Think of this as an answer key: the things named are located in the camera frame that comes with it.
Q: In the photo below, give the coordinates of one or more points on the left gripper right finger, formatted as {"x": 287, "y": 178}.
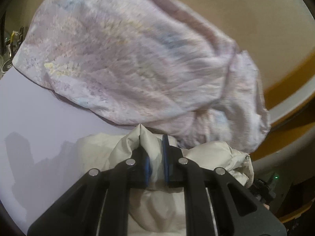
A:
{"x": 215, "y": 202}

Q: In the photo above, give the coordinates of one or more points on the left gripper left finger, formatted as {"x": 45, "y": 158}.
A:
{"x": 98, "y": 203}

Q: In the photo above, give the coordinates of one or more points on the pink patterned duvet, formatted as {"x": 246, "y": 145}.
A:
{"x": 151, "y": 62}

